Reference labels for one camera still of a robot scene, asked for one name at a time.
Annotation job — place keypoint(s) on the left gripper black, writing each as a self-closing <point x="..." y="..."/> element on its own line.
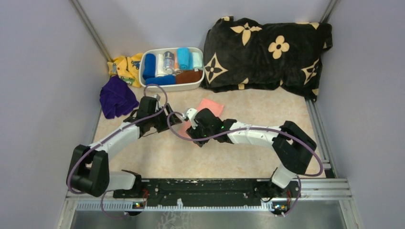
<point x="165" y="126"/>

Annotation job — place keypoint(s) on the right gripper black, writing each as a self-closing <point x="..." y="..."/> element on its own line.
<point x="200" y="140"/>

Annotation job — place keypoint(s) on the pink panda towel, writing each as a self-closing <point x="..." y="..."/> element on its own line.
<point x="214" y="107"/>

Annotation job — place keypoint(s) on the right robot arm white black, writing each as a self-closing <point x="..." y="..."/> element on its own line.
<point x="291" y="144"/>

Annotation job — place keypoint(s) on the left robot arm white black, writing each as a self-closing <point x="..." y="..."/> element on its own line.
<point x="89" y="167"/>

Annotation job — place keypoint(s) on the purple towel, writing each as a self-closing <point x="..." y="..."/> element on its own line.
<point x="117" y="99"/>

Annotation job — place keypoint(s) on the dark blue rolled towel lying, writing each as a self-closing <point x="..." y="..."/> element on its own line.
<point x="162" y="80"/>

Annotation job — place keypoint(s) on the white rolled towel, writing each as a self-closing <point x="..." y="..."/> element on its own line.
<point x="160" y="72"/>

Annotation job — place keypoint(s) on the white plastic bin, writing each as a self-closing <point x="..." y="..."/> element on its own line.
<point x="169" y="87"/>

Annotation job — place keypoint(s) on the dark blue rolled towel upright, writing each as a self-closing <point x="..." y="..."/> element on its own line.
<point x="149" y="66"/>

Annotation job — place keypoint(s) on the yellow patterned cloth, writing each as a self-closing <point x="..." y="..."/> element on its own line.
<point x="126" y="68"/>

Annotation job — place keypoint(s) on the orange rolled towel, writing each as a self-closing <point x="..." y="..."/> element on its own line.
<point x="177" y="69"/>

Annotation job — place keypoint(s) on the brown rolled towel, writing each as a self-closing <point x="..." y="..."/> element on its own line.
<point x="189" y="76"/>

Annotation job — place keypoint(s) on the grey blue rolled towel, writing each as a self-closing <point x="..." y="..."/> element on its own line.
<point x="168" y="62"/>

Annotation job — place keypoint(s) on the light blue rolled towel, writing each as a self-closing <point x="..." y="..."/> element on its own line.
<point x="183" y="57"/>

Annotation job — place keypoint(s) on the pale mint rolled towel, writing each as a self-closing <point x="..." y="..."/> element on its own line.
<point x="197" y="61"/>

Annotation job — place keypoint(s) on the black floral blanket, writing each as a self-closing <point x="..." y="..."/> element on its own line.
<point x="244" y="54"/>

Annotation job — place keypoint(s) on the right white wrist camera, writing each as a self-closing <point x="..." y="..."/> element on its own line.
<point x="190" y="116"/>

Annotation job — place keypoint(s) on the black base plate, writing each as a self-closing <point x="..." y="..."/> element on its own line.
<point x="239" y="192"/>

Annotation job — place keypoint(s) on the aluminium frame rail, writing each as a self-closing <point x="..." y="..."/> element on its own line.
<point x="321" y="203"/>

